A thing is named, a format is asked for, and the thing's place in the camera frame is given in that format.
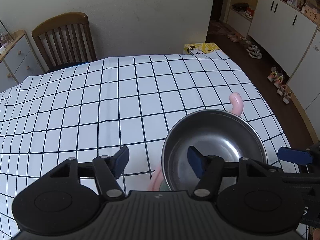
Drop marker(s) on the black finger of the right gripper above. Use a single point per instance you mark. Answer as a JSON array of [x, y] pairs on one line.
[[250, 168]]

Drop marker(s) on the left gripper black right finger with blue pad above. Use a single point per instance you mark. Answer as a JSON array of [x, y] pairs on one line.
[[208, 169]]

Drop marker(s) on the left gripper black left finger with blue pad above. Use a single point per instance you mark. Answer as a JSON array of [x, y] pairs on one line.
[[108, 169]]

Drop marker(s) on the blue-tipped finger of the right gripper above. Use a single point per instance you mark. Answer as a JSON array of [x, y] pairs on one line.
[[308, 157]]

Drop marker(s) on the pink steel-lined bowl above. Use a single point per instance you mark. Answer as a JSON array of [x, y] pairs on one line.
[[212, 132]]

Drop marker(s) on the checkered white tablecloth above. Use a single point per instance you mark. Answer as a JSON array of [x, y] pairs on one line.
[[94, 109]]

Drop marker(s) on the shoes on floor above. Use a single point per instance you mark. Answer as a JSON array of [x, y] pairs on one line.
[[256, 69]]

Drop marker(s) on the yellow cartoon box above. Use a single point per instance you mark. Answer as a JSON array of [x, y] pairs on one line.
[[199, 48]]

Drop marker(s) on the wooden chair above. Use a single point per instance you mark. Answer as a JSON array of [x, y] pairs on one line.
[[65, 41]]

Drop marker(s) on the wooden sideboard cabinet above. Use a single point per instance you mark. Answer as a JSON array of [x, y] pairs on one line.
[[18, 59]]

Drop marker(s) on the white wall cabinets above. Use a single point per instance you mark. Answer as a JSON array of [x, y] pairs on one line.
[[279, 28]]

